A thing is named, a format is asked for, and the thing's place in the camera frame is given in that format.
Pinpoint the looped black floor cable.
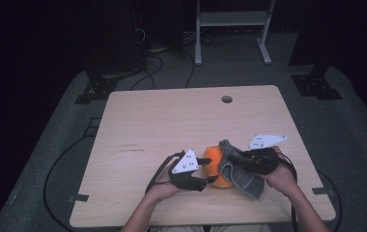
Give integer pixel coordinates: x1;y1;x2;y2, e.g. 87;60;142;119
129;53;165;91

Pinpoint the person's right hand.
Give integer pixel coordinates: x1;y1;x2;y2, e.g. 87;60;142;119
263;145;298;197

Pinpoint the orange round fruit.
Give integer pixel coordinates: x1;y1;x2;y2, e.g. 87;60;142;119
203;145;236;189

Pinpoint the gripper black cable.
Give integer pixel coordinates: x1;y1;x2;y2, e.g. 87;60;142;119
144;150;186;194
276;152;299;232

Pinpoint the thin black floor cable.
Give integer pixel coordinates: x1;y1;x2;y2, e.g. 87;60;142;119
184;49;196;89

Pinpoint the white metal stand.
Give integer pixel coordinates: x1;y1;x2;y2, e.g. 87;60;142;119
194;0;276;67

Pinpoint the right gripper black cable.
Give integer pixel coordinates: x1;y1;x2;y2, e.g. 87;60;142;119
276;152;299;232

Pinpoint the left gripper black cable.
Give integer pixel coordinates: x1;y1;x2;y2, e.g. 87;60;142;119
144;150;186;194

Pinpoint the person's left hand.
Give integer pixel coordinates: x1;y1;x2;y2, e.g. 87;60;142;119
146;163;185;203

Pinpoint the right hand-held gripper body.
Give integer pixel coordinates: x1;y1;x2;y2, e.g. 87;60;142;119
240;133;288;176

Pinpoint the black stand base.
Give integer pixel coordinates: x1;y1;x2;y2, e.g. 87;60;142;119
74;69;141;105
291;64;344;101

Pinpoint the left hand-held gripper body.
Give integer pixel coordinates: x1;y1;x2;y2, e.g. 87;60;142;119
167;148;210;192

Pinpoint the dark equipment cabinet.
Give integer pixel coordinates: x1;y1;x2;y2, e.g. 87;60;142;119
83;0;149;76

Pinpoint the long black floor cable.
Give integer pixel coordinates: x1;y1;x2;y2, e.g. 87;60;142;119
42;134;100;232

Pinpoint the grey fluffy cloth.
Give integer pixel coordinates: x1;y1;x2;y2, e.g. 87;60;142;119
218;138;266;201

